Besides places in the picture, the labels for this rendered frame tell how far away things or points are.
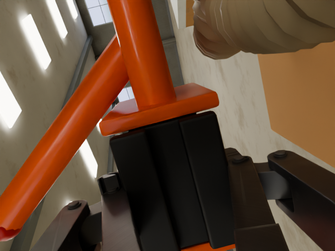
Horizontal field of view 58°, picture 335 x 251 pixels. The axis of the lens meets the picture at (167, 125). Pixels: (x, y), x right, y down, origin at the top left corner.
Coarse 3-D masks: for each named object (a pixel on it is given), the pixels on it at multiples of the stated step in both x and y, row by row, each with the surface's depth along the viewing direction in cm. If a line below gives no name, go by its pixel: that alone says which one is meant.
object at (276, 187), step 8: (232, 152) 17; (256, 168) 14; (264, 168) 14; (264, 176) 14; (272, 176) 14; (280, 176) 14; (264, 184) 14; (272, 184) 14; (280, 184) 14; (288, 184) 14; (264, 192) 14; (272, 192) 14; (280, 192) 14; (288, 192) 14
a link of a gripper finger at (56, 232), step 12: (72, 204) 14; (84, 204) 14; (60, 216) 13; (72, 216) 13; (84, 216) 13; (48, 228) 12; (60, 228) 12; (72, 228) 12; (48, 240) 11; (60, 240) 11; (72, 240) 12
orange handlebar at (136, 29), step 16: (112, 0) 15; (128, 0) 14; (144, 0) 15; (112, 16) 15; (128, 16) 14; (144, 16) 15; (128, 32) 15; (144, 32) 15; (128, 48) 15; (144, 48) 15; (160, 48) 15; (128, 64) 15; (144, 64) 15; (160, 64) 15; (144, 80) 15; (160, 80) 15; (144, 96) 15; (160, 96) 15
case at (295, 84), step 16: (320, 48) 23; (272, 64) 33; (288, 64) 29; (304, 64) 26; (320, 64) 23; (272, 80) 34; (288, 80) 30; (304, 80) 26; (320, 80) 24; (272, 96) 35; (288, 96) 31; (304, 96) 27; (320, 96) 24; (272, 112) 37; (288, 112) 32; (304, 112) 28; (320, 112) 25; (272, 128) 38; (288, 128) 33; (304, 128) 29; (320, 128) 26; (304, 144) 30; (320, 144) 27
